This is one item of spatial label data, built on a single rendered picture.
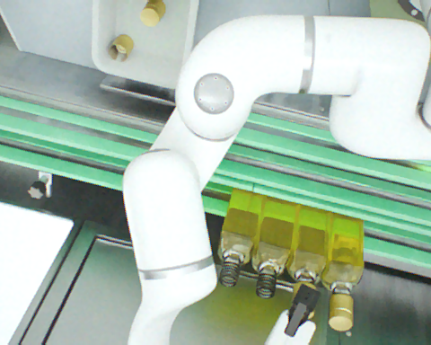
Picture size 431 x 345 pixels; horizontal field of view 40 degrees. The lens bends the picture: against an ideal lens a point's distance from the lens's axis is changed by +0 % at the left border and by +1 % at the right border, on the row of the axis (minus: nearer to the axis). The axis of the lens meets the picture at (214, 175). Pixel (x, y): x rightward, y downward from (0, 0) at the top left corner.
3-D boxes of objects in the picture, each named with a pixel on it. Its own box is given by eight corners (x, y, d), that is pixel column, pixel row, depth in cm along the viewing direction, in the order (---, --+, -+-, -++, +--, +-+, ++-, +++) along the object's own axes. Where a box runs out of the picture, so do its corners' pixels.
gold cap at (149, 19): (147, -5, 102) (140, 5, 98) (167, 0, 102) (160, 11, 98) (145, 13, 104) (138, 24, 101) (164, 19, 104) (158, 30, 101)
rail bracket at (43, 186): (55, 167, 117) (26, 212, 107) (54, 140, 113) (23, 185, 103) (74, 172, 117) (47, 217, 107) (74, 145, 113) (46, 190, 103)
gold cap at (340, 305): (350, 291, 88) (349, 315, 85) (355, 306, 90) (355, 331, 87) (327, 293, 89) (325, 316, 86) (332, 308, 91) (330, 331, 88)
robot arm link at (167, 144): (285, 246, 61) (272, 229, 76) (246, 46, 61) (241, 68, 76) (131, 275, 62) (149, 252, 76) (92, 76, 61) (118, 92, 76)
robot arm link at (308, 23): (301, 30, 71) (183, 25, 72) (320, -1, 58) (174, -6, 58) (295, 142, 72) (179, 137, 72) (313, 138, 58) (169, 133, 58)
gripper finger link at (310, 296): (305, 328, 82) (320, 295, 87) (312, 314, 80) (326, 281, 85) (284, 317, 83) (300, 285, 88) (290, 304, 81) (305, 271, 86)
